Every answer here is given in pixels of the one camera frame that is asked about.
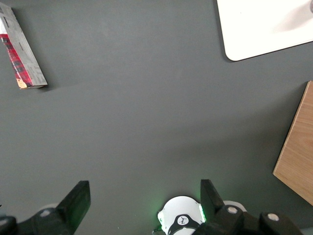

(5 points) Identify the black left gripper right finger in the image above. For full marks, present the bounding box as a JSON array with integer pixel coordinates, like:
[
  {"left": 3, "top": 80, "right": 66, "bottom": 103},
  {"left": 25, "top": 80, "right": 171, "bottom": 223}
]
[{"left": 200, "top": 179, "right": 304, "bottom": 235}]

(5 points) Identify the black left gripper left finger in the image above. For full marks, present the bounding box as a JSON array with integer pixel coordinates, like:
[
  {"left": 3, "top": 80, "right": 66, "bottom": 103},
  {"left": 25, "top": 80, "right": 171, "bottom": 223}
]
[{"left": 0, "top": 180, "right": 91, "bottom": 235}]

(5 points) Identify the red cookie box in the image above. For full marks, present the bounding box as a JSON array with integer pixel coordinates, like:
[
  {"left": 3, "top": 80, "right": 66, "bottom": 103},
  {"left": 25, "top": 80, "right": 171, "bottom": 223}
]
[{"left": 0, "top": 2, "right": 48, "bottom": 90}]

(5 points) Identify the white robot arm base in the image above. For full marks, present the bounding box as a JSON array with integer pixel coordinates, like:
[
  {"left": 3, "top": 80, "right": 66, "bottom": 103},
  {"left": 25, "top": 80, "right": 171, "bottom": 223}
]
[{"left": 156, "top": 195, "right": 206, "bottom": 235}]

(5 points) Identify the white tray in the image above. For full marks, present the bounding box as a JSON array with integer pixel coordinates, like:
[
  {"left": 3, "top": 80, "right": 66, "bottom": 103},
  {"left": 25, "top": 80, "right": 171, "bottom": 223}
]
[{"left": 216, "top": 0, "right": 313, "bottom": 62}]

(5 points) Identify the light wooden board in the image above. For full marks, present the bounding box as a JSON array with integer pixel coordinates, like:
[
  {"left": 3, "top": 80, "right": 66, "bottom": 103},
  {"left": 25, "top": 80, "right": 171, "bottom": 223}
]
[{"left": 272, "top": 80, "right": 313, "bottom": 207}]

